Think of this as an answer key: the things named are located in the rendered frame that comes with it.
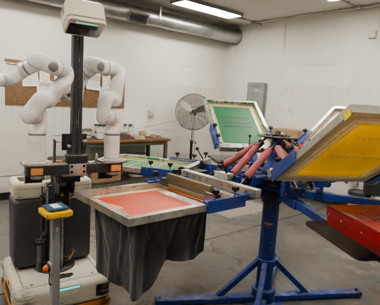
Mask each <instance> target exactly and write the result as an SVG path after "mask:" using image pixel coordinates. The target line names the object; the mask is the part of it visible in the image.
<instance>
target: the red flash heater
mask: <svg viewBox="0 0 380 305"><path fill-rule="evenodd" d="M326 215H327V224H328V225H329V226H331V227H333V228H335V229H336V230H337V231H340V232H341V233H342V234H344V235H346V236H348V237H349V238H351V239H352V240H354V241H355V242H357V243H359V244H360V245H362V246H363V247H365V248H367V249H368V250H370V251H372V252H373V253H375V254H376V255H378V256H380V205H327V212H326Z"/></svg>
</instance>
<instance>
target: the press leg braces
mask: <svg viewBox="0 0 380 305"><path fill-rule="evenodd" d="M257 266H258V260H257V259H255V260H253V261H252V262H251V263H250V264H249V265H247V266H246V267H245V268H244V269H243V270H242V271H241V272H240V273H238V274H237V275H236V276H235V277H234V278H233V279H231V281H229V282H228V283H227V284H226V285H225V286H223V287H222V288H221V289H220V290H219V291H218V292H217V293H212V294H213V297H214V298H228V296H227V293H228V292H229V291H230V290H231V289H232V288H233V287H234V286H235V285H237V284H238V283H239V282H240V281H241V280H242V279H243V278H244V277H246V276H247V275H248V274H249V273H250V272H252V271H253V270H254V269H255V268H256V267H257ZM276 267H277V268H279V270H280V271H282V273H283V274H284V275H285V276H286V277H287V278H288V279H289V280H290V281H291V282H292V283H293V284H294V285H295V286H296V287H297V288H299V290H296V291H297V292H298V293H299V294H300V295H307V294H312V293H311V291H310V290H308V289H306V288H305V287H304V286H303V285H302V284H301V283H300V282H299V281H298V280H297V279H296V278H295V277H294V276H293V275H292V274H291V273H290V272H289V271H288V270H287V269H286V268H285V267H284V266H283V265H282V264H281V263H280V262H279V261H278V260H277V259H276ZM266 272H267V263H263V262H262V265H261V272H260V279H259V284H258V290H257V296H256V300H255V305H261V302H262V297H263V291H264V284H265V280H266Z"/></svg>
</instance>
